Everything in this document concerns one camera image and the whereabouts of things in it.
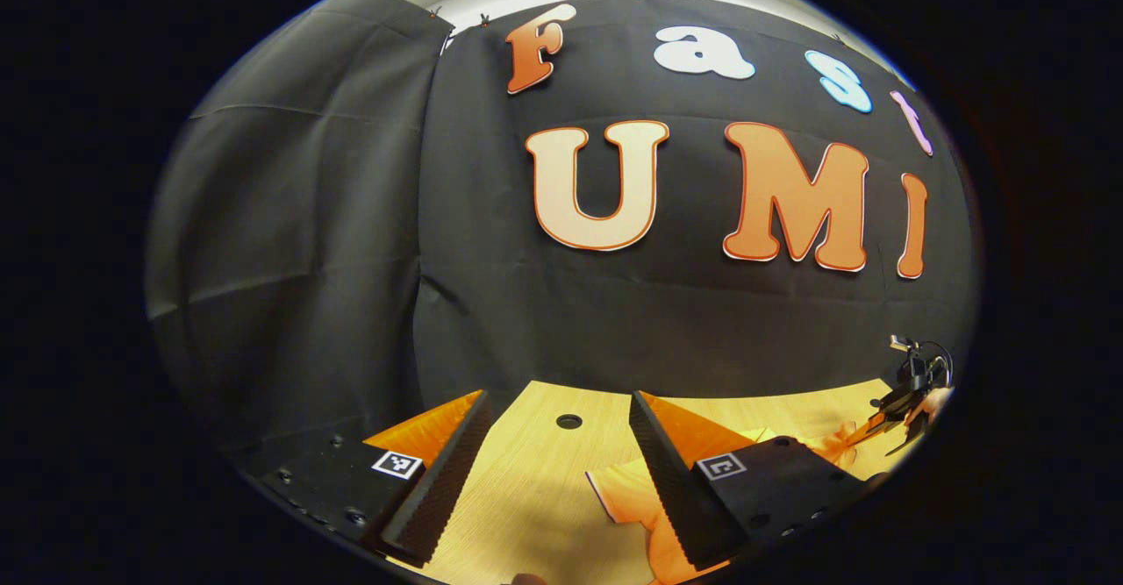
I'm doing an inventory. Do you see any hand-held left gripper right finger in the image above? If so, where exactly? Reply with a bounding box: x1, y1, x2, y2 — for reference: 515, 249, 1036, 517
629, 390, 889, 573

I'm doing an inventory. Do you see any plain dark grey cloth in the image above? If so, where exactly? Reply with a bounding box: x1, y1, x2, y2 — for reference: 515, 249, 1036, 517
145, 0, 455, 472

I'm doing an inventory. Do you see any black backdrop cloth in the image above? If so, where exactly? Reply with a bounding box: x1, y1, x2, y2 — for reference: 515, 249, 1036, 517
412, 0, 982, 402

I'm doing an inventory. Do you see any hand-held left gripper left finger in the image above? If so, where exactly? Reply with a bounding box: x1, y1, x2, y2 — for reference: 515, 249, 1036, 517
250, 389, 493, 568

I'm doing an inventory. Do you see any orange T-shirt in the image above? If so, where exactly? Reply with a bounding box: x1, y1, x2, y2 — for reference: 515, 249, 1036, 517
585, 421, 883, 585

